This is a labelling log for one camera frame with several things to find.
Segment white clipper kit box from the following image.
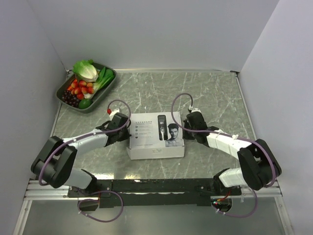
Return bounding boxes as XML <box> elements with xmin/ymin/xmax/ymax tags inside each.
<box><xmin>127</xmin><ymin>112</ymin><xmax>185</xmax><ymax>160</ymax></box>

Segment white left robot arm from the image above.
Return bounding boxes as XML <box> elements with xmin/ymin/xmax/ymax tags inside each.
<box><xmin>31</xmin><ymin>112</ymin><xmax>131</xmax><ymax>197</ymax></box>

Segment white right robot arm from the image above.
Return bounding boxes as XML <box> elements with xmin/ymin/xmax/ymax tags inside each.
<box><xmin>183</xmin><ymin>111</ymin><xmax>282</xmax><ymax>195</ymax></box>

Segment dark grey food tray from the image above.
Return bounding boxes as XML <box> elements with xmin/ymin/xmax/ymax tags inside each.
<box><xmin>56</xmin><ymin>60</ymin><xmax>117</xmax><ymax>114</ymax></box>

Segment green lime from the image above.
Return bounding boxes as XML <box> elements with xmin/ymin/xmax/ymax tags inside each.
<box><xmin>78</xmin><ymin>99</ymin><xmax>92</xmax><ymax>109</ymax></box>

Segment green bok choy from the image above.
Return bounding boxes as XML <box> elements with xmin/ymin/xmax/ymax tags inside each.
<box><xmin>93</xmin><ymin>67</ymin><xmax>115</xmax><ymax>91</ymax></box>

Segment red strawberries pile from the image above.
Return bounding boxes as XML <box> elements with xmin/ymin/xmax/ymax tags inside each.
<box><xmin>66</xmin><ymin>79</ymin><xmax>96</xmax><ymax>100</ymax></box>

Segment dark purple grapes bunch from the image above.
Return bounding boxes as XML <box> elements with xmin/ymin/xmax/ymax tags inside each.
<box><xmin>61</xmin><ymin>90</ymin><xmax>80</xmax><ymax>108</ymax></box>

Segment green lettuce head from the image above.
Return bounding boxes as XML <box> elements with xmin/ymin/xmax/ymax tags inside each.
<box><xmin>72</xmin><ymin>59</ymin><xmax>98</xmax><ymax>82</ymax></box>

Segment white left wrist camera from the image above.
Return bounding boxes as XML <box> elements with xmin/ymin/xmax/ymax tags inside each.
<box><xmin>107</xmin><ymin>108</ymin><xmax>120</xmax><ymax>117</ymax></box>

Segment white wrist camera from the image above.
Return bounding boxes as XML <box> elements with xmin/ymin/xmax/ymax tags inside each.
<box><xmin>188</xmin><ymin>106</ymin><xmax>201</xmax><ymax>113</ymax></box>
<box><xmin>107</xmin><ymin>108</ymin><xmax>120</xmax><ymax>117</ymax></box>

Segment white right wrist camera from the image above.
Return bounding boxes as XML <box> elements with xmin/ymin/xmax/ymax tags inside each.
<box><xmin>188</xmin><ymin>106</ymin><xmax>201</xmax><ymax>113</ymax></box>

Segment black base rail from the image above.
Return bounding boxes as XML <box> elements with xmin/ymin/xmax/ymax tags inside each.
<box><xmin>67</xmin><ymin>178</ymin><xmax>242</xmax><ymax>208</ymax></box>

